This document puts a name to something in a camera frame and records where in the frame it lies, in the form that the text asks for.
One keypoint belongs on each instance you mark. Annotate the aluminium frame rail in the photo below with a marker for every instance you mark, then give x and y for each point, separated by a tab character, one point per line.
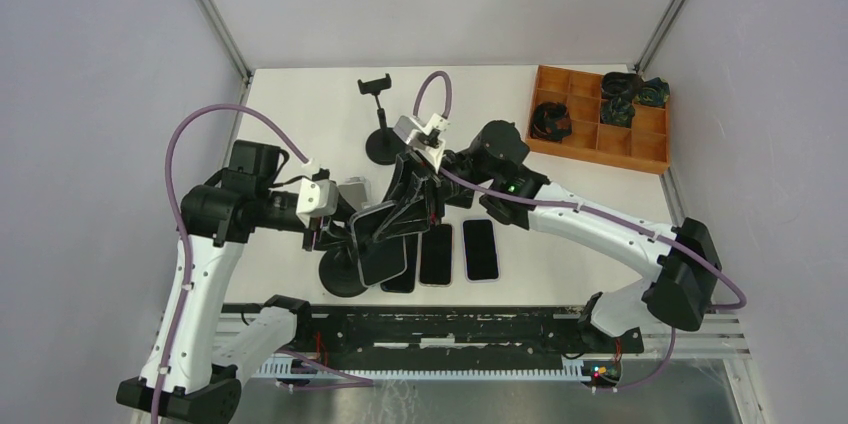
720	337

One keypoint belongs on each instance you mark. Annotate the black phone stand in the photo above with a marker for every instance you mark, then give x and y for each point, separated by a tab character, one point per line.
338	271
382	145

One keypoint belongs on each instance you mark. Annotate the dark rolled band middle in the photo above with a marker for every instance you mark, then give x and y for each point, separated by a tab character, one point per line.
617	112

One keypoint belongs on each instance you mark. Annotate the dark rolled band top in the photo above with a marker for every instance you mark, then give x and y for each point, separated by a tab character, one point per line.
620	85

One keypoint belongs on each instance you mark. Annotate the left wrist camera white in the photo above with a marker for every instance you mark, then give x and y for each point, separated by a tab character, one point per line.
318	196

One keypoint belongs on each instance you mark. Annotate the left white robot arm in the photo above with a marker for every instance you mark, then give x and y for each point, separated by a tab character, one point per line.
186	378

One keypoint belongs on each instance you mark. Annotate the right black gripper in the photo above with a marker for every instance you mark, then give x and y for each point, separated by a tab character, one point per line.
406	218

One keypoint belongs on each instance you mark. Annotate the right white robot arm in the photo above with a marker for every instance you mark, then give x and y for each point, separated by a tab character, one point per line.
677	265

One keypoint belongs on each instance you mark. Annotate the orange wooden divided tray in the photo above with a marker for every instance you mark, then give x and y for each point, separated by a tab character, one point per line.
644	147

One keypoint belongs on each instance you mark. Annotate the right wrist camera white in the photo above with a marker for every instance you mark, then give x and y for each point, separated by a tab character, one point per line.
425	138

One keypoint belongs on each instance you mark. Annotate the white slotted cable duct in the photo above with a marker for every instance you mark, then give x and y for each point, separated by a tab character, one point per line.
287	367

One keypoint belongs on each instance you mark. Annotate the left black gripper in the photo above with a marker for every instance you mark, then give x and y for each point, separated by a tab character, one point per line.
344	211

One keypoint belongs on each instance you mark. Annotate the silver folding phone stand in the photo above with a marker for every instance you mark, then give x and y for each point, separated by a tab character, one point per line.
357	192

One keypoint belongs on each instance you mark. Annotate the black smartphone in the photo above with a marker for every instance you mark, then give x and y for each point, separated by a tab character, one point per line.
406	281

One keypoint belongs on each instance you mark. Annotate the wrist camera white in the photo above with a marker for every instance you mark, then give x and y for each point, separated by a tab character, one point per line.
318	196
425	138

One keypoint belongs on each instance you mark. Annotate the black folding stand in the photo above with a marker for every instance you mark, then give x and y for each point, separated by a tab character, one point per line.
461	198

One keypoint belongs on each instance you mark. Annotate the dark rolled band right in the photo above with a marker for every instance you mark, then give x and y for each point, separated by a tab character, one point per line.
653	93

